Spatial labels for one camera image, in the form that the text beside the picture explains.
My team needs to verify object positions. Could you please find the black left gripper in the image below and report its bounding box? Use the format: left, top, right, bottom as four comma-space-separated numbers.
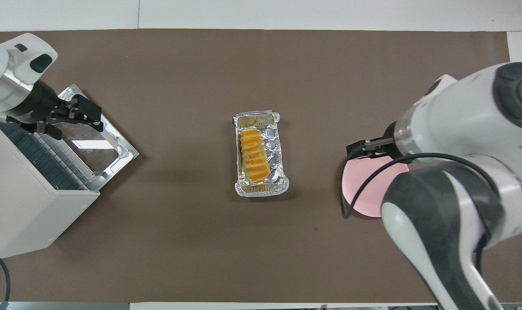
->
6, 80, 105, 140

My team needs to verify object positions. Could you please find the pink round plate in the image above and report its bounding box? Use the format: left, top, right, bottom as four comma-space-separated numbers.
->
341, 154, 410, 218

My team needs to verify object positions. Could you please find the brown table mat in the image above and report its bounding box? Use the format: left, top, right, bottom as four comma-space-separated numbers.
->
0, 29, 522, 304

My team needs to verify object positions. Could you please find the aluminium foil tray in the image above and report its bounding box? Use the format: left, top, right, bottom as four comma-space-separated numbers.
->
233, 110, 290, 198

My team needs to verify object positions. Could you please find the sliced golden bread loaf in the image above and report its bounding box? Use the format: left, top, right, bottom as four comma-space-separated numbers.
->
238, 128, 271, 184

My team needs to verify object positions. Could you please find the wire oven rack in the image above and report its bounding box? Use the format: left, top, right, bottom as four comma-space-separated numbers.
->
0, 120, 94, 192

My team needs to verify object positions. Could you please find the white toaster oven body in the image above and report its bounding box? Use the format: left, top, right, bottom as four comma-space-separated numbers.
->
0, 113, 101, 261

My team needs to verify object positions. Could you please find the glass oven door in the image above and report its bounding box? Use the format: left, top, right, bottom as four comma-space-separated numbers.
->
40, 84, 140, 192

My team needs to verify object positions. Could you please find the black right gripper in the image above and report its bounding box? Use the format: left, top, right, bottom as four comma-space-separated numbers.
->
346, 121, 403, 159

